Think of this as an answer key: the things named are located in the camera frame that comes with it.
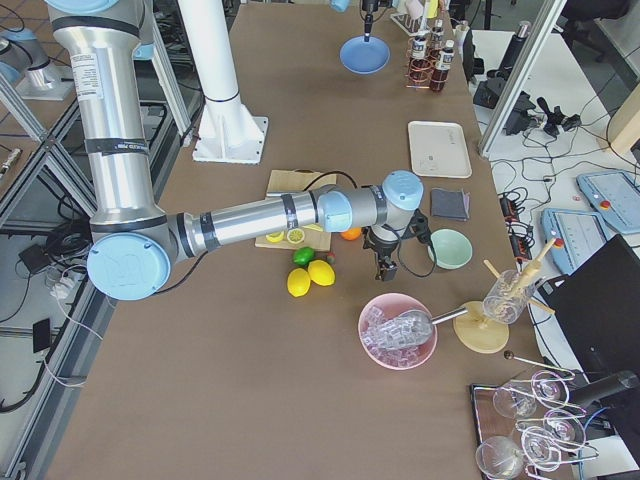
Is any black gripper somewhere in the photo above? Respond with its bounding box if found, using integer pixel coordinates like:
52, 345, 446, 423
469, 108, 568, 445
362, 209, 431, 282
360, 0, 379, 42

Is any blue plate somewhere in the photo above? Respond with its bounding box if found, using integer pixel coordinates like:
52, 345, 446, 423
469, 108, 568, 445
339, 36, 390, 75

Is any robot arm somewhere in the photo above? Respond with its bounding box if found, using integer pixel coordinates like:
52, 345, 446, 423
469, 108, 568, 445
48, 1, 429, 300

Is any orange fruit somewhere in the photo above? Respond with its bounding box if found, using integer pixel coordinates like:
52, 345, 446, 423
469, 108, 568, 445
340, 227, 362, 241

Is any metal ice scoop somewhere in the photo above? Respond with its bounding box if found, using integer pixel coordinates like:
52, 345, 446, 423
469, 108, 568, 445
380, 307, 468, 350

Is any pink bowl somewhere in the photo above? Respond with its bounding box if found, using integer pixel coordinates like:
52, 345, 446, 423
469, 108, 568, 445
357, 293, 438, 370

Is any green bowl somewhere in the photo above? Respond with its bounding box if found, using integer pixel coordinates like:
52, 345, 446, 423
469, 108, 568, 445
428, 229, 473, 270

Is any yellow lemon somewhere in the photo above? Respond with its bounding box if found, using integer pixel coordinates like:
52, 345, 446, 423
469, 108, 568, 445
307, 260, 336, 286
286, 268, 311, 298

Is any clear ice cubes pile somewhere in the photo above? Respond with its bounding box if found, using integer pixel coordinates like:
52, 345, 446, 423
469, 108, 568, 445
359, 306, 437, 370

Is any tea bottle right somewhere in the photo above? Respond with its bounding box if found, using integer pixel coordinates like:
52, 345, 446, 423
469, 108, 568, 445
429, 19, 444, 59

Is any tea bottle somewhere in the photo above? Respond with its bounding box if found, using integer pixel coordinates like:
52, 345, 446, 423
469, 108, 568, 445
408, 30, 429, 86
429, 19, 444, 59
429, 40, 455, 92

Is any tea bottle left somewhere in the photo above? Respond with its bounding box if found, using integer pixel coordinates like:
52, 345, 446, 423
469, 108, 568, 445
408, 30, 429, 86

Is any green lime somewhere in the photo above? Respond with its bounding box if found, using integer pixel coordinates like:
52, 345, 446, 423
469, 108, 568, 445
292, 246, 315, 267

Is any grey folded cloth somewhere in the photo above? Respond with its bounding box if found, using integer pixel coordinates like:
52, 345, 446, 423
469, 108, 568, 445
430, 188, 470, 221

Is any lemon slice upper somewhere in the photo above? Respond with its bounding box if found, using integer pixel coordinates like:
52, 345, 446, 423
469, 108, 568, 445
285, 228, 306, 245

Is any tea bottle front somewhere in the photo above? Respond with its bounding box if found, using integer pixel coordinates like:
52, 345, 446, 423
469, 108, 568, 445
429, 40, 455, 92

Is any lemon half lower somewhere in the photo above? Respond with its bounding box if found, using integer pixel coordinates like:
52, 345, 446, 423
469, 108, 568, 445
265, 231, 286, 244

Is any clear glass on stand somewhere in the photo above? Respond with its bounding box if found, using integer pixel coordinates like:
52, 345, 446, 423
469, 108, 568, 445
482, 270, 535, 325

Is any cream rabbit tray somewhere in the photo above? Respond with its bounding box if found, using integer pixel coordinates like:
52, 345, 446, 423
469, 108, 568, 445
408, 120, 472, 179

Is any wooden cutting board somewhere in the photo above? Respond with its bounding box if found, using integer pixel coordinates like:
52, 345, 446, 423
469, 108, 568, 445
254, 170, 332, 252

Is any black water bottle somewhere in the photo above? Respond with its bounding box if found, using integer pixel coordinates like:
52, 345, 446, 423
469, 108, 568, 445
498, 20, 531, 79

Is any blue teach pendant near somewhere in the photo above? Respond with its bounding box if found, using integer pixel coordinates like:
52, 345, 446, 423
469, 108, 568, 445
540, 208, 614, 274

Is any blue teach pendant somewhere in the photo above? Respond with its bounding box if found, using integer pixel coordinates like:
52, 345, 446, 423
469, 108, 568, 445
540, 208, 614, 274
576, 170, 639, 235

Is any wine glass rack tray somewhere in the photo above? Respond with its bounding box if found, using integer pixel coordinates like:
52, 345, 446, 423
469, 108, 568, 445
470, 367, 599, 479

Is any black monitor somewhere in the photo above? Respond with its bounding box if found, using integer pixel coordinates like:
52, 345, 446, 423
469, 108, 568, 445
539, 235, 639, 374

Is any blue teach pendant far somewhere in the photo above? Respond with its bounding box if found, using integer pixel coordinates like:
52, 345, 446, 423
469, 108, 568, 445
576, 170, 639, 235

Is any copper wire bottle rack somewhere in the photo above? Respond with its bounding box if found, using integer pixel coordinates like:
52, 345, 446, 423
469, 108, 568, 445
405, 27, 455, 92

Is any aluminium frame post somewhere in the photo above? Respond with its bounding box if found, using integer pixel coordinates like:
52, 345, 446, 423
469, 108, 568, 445
477, 1, 572, 159

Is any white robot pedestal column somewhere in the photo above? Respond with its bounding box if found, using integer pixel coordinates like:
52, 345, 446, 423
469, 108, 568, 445
179, 0, 268, 165

